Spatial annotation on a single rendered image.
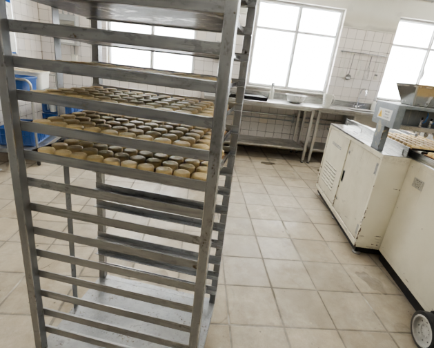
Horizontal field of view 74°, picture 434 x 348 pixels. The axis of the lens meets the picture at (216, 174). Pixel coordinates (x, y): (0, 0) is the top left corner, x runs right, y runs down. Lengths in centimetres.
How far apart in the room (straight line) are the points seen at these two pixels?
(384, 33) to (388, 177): 380
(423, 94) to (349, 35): 335
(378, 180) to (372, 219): 32
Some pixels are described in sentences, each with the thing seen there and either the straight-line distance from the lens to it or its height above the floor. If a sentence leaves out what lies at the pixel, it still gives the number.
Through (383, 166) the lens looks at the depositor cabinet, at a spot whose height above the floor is 75.
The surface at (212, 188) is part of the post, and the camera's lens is 79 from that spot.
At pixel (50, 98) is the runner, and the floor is 114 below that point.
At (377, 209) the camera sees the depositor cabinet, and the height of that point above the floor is 42.
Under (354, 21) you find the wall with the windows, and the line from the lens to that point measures 566.
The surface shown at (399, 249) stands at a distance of 243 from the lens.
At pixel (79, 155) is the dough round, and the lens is 101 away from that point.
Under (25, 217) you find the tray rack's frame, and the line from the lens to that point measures 114.
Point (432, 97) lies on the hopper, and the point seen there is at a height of 125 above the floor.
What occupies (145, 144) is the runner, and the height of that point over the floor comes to 105.
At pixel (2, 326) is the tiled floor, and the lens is 189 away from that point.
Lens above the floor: 128
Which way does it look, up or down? 20 degrees down
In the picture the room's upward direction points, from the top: 7 degrees clockwise
